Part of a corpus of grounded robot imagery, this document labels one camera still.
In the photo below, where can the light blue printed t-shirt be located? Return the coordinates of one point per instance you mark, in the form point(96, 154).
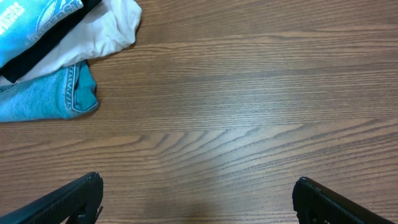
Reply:
point(24, 22)

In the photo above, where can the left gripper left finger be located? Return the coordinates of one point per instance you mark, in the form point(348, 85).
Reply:
point(77, 202)

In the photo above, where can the folded beige garment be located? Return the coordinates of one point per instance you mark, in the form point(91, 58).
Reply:
point(109, 28)

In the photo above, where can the folded blue jeans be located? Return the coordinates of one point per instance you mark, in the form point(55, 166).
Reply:
point(67, 93)

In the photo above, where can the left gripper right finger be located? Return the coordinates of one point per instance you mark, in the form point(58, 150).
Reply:
point(316, 204)

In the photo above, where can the folded black garment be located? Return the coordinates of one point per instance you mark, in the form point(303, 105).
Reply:
point(23, 63)

